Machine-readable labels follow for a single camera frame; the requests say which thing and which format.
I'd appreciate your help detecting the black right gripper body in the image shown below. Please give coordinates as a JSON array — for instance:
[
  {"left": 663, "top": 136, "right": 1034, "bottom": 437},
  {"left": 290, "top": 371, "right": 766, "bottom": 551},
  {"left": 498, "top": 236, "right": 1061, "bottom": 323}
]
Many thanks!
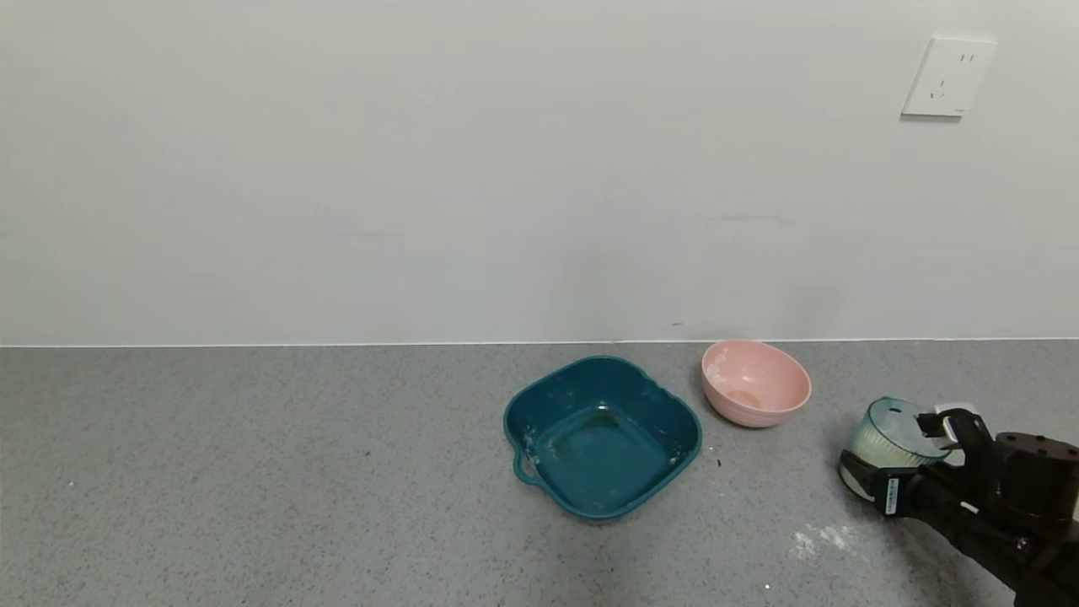
[{"left": 873, "top": 464, "right": 980, "bottom": 534}]

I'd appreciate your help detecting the clear ribbed teal-rimmed cup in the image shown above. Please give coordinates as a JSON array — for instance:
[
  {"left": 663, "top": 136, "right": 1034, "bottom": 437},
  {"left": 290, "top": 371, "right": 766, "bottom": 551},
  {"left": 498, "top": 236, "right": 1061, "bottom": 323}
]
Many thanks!
[{"left": 839, "top": 396, "right": 958, "bottom": 504}]

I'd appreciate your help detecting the pink bowl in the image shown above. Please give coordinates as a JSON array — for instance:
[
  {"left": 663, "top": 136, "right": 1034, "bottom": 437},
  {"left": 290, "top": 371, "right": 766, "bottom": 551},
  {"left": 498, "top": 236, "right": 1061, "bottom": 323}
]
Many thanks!
[{"left": 701, "top": 340, "right": 813, "bottom": 428}]

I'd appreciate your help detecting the teal plastic bowl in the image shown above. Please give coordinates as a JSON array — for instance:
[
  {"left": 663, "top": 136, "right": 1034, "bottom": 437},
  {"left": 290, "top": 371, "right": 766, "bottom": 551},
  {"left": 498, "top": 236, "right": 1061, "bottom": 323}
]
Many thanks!
[{"left": 503, "top": 355, "right": 703, "bottom": 522}]

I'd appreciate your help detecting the white wall socket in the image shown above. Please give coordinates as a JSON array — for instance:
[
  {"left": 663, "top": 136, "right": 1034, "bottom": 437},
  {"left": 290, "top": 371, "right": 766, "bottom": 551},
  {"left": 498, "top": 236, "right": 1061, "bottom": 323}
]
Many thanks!
[{"left": 900, "top": 36, "right": 998, "bottom": 119}]

